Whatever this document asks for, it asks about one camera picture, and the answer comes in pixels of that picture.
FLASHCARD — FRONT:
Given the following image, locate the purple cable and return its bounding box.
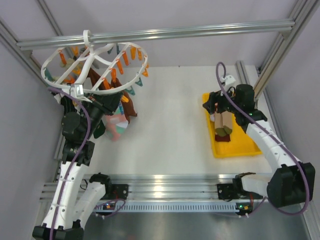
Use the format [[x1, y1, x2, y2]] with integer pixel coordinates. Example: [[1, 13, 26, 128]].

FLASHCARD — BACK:
[[215, 61, 313, 218], [46, 86, 127, 240]]

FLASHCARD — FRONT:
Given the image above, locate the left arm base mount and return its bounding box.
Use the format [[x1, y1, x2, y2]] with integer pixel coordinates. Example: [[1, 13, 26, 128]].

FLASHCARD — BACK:
[[109, 184, 129, 200]]

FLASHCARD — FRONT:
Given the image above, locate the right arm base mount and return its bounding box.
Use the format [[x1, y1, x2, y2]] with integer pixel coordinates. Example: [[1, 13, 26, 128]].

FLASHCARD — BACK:
[[216, 183, 251, 202]]

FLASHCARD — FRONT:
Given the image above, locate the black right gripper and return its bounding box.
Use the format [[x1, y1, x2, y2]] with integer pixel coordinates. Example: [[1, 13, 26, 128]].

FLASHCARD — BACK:
[[203, 85, 241, 115]]

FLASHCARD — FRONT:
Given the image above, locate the pink patterned sock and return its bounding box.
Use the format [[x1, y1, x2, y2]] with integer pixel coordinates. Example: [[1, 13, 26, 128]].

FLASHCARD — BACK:
[[103, 102, 129, 142]]

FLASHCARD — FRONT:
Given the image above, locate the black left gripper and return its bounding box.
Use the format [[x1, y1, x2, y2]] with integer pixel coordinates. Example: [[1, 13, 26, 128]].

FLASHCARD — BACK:
[[82, 90, 123, 139]]

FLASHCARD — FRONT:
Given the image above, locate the white round clip hanger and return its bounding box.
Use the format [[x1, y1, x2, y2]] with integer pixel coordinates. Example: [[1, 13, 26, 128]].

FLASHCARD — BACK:
[[40, 42, 149, 95]]

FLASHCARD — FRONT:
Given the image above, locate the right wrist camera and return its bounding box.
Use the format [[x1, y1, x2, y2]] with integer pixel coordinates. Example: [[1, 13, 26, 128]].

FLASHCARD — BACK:
[[220, 74, 236, 88]]

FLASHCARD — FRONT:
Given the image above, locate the brown sock on hanger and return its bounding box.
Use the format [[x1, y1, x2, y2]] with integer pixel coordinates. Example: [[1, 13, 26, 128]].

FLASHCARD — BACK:
[[87, 68, 138, 123]]

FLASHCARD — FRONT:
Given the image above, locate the yellow plastic bin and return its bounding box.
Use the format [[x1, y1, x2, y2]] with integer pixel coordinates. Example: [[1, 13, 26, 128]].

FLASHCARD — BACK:
[[201, 92, 263, 159]]

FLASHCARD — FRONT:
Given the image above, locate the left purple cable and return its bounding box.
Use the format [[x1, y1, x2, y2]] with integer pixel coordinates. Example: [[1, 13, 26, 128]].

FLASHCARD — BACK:
[[46, 86, 127, 240]]

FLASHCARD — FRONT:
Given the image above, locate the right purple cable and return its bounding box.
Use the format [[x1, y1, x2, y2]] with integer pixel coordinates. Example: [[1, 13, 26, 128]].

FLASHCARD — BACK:
[[215, 61, 313, 218]]

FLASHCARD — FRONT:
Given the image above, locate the aluminium top rail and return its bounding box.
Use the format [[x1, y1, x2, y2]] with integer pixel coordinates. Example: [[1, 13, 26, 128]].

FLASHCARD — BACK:
[[16, 18, 295, 50]]

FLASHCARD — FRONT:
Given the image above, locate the tan brown sock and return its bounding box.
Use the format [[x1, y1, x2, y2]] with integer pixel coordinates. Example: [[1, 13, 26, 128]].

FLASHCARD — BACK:
[[214, 111, 233, 137]]

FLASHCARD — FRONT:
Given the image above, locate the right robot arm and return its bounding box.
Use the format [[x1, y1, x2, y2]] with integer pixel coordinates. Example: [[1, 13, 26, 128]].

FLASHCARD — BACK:
[[202, 84, 316, 208]]

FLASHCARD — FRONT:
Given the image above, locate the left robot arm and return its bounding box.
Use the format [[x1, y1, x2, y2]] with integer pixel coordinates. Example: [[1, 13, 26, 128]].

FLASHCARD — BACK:
[[32, 92, 123, 240]]

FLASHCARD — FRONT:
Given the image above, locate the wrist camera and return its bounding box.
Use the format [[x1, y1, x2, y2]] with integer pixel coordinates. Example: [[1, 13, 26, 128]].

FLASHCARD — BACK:
[[69, 84, 88, 101], [220, 74, 236, 88]]

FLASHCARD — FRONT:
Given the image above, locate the dark green sock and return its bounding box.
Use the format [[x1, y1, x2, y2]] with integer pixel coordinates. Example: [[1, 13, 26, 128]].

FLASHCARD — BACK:
[[93, 120, 106, 139]]

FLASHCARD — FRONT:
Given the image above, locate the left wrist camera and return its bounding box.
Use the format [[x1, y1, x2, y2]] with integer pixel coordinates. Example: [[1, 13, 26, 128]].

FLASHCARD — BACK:
[[69, 84, 88, 101]]

